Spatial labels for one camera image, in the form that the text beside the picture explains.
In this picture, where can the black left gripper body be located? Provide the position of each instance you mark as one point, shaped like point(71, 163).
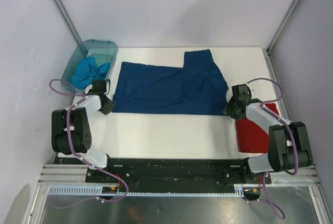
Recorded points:
point(107, 107)

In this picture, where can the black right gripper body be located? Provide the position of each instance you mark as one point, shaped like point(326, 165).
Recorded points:
point(230, 109)

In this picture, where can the dark blue t-shirt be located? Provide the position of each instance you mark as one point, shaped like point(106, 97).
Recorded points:
point(197, 88)

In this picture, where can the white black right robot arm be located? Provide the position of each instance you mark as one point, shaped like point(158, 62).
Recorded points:
point(289, 147)

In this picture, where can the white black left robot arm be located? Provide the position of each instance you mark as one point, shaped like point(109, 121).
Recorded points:
point(71, 133)

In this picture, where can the light blue crumpled t-shirt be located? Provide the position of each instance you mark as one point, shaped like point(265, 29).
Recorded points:
point(87, 71)

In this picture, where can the teal plastic bin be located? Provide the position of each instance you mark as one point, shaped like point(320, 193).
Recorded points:
point(103, 51)

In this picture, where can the folded red t-shirt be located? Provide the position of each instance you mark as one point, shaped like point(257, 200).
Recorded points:
point(251, 138)

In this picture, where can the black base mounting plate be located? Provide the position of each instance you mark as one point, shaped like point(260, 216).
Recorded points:
point(162, 174)

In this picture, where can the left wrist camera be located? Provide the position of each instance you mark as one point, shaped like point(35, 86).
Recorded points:
point(88, 89)

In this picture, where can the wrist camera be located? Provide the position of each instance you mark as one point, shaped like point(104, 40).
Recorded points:
point(250, 88)
point(88, 89)

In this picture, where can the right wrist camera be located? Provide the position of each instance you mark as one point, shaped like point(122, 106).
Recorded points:
point(250, 88)

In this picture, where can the grey slotted cable duct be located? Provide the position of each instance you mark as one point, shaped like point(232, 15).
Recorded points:
point(72, 190)

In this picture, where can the aluminium frame post left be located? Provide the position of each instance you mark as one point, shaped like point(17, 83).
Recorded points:
point(67, 20)

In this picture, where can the aluminium frame post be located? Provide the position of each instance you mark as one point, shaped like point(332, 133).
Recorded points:
point(67, 20)
point(294, 5)

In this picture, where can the aluminium frame post right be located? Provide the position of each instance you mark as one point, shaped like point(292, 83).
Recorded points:
point(294, 5)

